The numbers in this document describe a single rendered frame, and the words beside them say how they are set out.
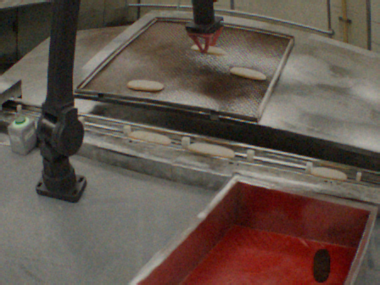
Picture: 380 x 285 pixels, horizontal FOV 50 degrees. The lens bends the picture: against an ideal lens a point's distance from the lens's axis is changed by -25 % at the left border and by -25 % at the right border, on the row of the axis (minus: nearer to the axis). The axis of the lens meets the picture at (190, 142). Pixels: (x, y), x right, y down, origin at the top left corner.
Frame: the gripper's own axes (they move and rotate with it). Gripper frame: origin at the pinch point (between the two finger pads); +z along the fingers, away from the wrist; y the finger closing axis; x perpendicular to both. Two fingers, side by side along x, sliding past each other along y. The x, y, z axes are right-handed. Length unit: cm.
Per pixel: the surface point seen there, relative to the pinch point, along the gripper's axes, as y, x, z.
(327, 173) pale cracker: -26, -44, 6
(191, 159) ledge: -35.2, -15.3, 4.8
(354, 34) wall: 325, 8, 125
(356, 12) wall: 331, 5, 97
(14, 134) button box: -51, 29, 1
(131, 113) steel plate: -18.2, 12.7, 12.9
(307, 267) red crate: -53, -50, 4
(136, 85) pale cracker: -17.4, 10.4, 4.3
